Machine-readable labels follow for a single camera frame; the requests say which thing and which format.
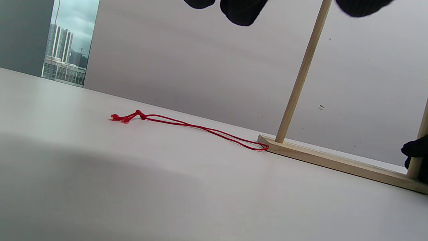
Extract person's left hand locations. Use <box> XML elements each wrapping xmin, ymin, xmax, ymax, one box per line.
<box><xmin>183</xmin><ymin>0</ymin><xmax>395</xmax><ymax>26</ymax></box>

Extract wooden rack with two posts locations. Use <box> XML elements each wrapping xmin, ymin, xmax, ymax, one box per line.
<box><xmin>257</xmin><ymin>0</ymin><xmax>428</xmax><ymax>195</ymax></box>

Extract glass window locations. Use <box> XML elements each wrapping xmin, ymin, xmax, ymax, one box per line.
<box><xmin>42</xmin><ymin>0</ymin><xmax>100</xmax><ymax>88</ymax></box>

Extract person's right hand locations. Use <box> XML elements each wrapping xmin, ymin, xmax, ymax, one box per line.
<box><xmin>401</xmin><ymin>135</ymin><xmax>428</xmax><ymax>184</ymax></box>

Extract red elastic cord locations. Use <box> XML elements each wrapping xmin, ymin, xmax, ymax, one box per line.
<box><xmin>110</xmin><ymin>109</ymin><xmax>270</xmax><ymax>152</ymax></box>

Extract grey frosted panel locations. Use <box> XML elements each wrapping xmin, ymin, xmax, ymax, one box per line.
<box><xmin>0</xmin><ymin>0</ymin><xmax>55</xmax><ymax>77</ymax></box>

